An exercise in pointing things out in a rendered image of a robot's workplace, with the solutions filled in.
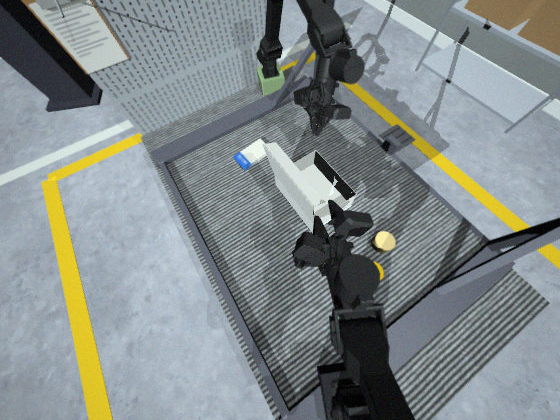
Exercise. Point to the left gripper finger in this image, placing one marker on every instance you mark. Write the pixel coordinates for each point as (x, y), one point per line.
(335, 211)
(319, 229)

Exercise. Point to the white ruled paper sheet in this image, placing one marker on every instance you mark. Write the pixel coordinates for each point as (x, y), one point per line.
(83, 33)

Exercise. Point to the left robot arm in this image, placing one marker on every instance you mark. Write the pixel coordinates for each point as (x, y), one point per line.
(362, 342)

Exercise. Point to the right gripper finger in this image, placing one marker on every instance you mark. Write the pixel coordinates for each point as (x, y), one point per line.
(321, 123)
(313, 118)

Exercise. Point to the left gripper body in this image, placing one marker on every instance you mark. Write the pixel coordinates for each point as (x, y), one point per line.
(348, 223)

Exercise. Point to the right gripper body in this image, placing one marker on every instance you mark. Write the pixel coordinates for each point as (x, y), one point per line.
(335, 111)

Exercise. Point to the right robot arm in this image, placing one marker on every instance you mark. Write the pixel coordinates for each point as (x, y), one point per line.
(326, 29)

